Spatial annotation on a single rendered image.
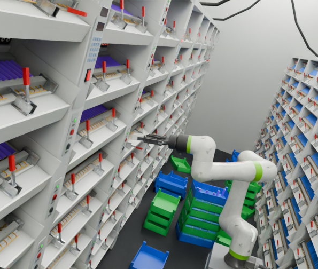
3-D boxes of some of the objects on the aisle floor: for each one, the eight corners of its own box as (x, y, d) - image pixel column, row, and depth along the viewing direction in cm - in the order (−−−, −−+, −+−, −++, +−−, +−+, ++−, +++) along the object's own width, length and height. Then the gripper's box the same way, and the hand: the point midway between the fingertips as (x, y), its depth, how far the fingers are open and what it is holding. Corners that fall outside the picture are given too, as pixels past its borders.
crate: (140, 249, 273) (143, 240, 271) (165, 261, 270) (169, 251, 267) (127, 272, 244) (130, 262, 242) (155, 285, 241) (159, 275, 239)
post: (-5, 430, 137) (133, -79, 90) (-22, 457, 128) (122, -94, 81) (-52, 406, 140) (59, -102, 92) (-71, 430, 131) (39, -118, 83)
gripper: (173, 153, 185) (127, 146, 189) (178, 145, 200) (135, 139, 204) (175, 139, 183) (128, 132, 187) (179, 132, 198) (136, 126, 202)
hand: (138, 136), depth 195 cm, fingers open, 3 cm apart
